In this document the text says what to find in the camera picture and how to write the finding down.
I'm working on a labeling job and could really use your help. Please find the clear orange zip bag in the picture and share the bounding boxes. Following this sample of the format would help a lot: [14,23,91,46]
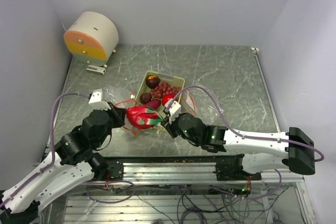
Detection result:
[103,86,163,136]

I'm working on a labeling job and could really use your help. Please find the pink dragon fruit toy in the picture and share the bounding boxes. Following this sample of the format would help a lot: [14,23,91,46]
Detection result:
[126,106,163,130]

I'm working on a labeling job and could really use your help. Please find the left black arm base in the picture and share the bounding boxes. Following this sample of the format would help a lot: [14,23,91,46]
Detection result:
[87,153,124,181]

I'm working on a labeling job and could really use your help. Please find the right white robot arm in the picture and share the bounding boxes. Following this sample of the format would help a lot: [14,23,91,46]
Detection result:
[161,113,316,180]

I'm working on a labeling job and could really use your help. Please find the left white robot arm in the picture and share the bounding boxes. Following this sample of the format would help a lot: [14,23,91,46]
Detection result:
[1,102,126,220]

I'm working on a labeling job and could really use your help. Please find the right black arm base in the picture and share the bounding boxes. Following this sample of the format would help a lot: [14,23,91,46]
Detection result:
[214,154,261,181]

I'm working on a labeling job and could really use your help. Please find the purple sweet potato toy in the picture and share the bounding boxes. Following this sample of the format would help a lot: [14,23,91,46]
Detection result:
[145,99,161,110]

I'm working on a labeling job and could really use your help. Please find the bright red apple toy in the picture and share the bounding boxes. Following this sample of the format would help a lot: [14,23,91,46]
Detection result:
[162,94,174,106]

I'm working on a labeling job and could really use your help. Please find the dark brown passion fruit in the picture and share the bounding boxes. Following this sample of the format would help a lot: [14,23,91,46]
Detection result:
[140,92,152,104]

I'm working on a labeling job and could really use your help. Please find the purple grape bunch toy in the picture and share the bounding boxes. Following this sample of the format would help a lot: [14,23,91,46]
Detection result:
[149,82,181,99]

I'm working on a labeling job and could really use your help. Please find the pale green plastic basket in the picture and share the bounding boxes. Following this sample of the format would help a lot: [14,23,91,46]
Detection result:
[133,70,185,131]

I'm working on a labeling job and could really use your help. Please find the dark red apple toy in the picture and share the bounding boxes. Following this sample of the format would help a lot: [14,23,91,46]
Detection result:
[145,74,161,89]

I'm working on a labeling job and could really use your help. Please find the small white grey block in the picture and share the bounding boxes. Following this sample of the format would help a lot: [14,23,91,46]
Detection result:
[86,65,106,76]

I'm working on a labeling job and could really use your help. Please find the round cream drawer cabinet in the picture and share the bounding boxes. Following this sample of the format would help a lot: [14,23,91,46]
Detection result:
[64,11,119,67]

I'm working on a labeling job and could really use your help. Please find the white corner clip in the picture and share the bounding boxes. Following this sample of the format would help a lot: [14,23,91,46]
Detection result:
[251,47,259,53]

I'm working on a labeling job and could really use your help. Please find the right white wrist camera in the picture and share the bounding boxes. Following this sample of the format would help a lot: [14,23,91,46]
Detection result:
[164,99,182,124]

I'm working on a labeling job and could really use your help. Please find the aluminium frame rail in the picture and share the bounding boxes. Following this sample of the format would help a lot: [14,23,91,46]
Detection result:
[36,157,317,223]

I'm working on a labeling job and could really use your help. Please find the loose cables under table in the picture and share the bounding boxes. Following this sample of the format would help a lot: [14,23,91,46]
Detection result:
[86,166,292,224]

